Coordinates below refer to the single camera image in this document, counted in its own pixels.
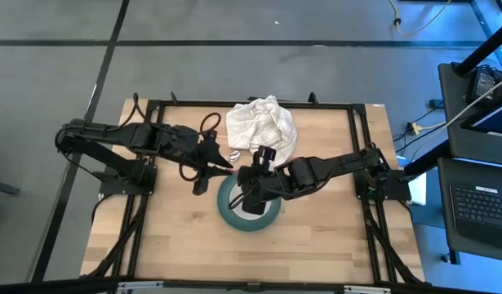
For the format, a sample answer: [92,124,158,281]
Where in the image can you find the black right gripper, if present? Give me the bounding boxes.
[237,145,287,216]

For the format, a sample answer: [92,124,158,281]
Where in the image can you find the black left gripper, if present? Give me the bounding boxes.
[184,130,234,197]

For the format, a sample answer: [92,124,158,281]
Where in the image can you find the teal round plate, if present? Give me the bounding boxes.
[216,173,282,233]

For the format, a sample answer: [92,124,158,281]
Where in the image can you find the white ribbed bowl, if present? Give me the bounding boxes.
[228,181,273,222]

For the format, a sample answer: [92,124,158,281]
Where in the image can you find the white checked cloth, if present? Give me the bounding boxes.
[225,95,298,168]

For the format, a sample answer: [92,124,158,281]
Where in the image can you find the black crossbar with silver brackets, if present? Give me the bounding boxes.
[0,276,502,294]

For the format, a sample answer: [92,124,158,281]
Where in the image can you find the small white box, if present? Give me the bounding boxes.
[405,171,428,207]

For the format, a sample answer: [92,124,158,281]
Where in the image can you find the dark grey equipment cart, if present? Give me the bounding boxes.
[437,60,502,265]

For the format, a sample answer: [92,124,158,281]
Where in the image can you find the grey chair leg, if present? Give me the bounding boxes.
[0,178,22,198]

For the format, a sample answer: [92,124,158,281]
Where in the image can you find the black keyboard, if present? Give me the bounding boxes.
[449,179,502,251]

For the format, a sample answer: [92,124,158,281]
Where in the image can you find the black power adapter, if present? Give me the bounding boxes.
[465,65,502,104]

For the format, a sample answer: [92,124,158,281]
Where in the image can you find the screen with blue display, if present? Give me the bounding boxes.
[460,100,502,140]

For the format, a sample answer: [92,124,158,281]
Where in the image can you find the black diagonal pole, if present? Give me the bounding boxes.
[452,20,502,78]

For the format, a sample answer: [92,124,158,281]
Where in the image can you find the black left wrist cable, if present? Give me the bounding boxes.
[177,111,223,183]

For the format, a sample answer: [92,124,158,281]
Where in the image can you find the black aluminium table frame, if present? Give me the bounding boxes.
[81,91,425,285]

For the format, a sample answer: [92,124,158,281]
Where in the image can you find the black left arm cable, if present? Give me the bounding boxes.
[122,92,150,124]

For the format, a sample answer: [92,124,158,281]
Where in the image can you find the yellow floor cable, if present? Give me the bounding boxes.
[388,0,454,38]

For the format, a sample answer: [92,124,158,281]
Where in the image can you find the white cable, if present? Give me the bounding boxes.
[445,73,502,128]

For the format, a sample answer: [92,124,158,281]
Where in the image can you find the metal desk frame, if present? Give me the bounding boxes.
[469,0,502,73]

